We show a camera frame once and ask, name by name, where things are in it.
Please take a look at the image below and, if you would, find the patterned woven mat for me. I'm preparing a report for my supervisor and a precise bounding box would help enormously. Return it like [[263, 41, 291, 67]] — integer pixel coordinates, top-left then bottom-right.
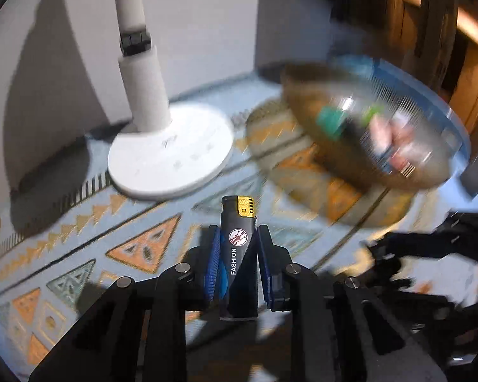
[[0, 88, 474, 382]]

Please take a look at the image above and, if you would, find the amber glass bowl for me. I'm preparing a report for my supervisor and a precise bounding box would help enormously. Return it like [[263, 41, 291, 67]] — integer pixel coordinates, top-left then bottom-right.
[[281, 58, 463, 192]]

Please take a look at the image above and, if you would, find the black lighter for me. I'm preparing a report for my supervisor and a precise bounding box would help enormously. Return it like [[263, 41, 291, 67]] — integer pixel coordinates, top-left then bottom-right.
[[218, 195, 259, 321]]

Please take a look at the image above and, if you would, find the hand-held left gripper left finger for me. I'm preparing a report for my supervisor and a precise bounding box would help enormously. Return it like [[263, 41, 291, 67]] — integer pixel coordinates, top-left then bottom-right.
[[28, 225, 226, 382]]

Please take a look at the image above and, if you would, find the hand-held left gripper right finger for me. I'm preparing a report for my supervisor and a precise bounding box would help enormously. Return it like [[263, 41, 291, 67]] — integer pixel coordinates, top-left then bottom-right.
[[256, 225, 449, 382]]

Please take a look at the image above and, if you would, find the white desk lamp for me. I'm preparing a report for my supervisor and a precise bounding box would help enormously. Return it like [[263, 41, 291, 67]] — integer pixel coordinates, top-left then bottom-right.
[[107, 0, 235, 202]]

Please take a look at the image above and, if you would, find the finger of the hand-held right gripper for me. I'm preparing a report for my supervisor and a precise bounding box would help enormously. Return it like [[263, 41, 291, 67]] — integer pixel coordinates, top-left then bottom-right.
[[368, 260, 415, 291], [364, 229, 435, 261]]

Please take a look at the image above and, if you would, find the pink sausage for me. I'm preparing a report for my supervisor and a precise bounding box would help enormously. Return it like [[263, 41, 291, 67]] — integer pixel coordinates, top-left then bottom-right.
[[368, 117, 415, 152]]

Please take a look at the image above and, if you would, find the light green jelly toy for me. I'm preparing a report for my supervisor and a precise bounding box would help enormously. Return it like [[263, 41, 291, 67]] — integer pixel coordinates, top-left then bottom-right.
[[360, 103, 385, 122]]

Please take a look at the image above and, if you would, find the orange printed box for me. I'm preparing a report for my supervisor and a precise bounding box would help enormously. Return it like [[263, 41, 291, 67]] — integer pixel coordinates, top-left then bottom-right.
[[386, 147, 419, 178]]

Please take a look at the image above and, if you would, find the dark green jelly toy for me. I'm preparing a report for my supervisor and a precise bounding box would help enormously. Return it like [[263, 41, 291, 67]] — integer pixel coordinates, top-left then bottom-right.
[[316, 105, 349, 140]]

